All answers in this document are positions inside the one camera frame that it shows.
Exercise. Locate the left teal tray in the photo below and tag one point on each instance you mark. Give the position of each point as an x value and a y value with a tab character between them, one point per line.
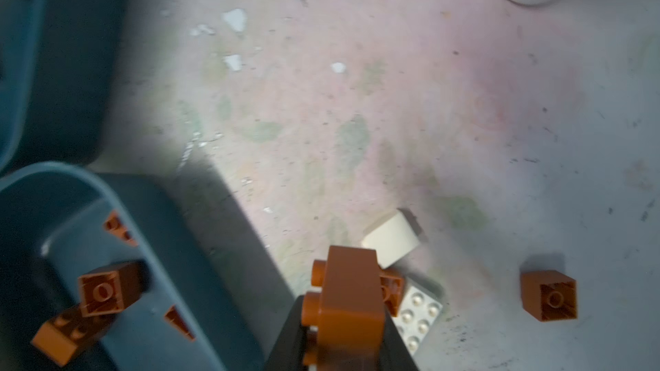
57	65

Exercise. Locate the white long lego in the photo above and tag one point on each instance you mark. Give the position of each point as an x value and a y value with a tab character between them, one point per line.
418	312

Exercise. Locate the teal tray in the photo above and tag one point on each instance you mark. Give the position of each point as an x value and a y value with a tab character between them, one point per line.
57	65
51	234

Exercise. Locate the brown lego mid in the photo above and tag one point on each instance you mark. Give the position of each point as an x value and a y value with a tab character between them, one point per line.
549	295

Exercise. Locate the right teal tray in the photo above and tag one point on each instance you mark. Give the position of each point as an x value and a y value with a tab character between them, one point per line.
51	234

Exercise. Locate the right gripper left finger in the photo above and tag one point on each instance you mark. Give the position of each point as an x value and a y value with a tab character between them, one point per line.
288	351

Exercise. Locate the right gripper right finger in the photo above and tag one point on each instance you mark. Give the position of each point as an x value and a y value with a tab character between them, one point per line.
393	354

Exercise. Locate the brown lego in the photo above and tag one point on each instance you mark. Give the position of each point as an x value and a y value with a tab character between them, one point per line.
66	335
110	289
173	317
114	225
392	286
345	318

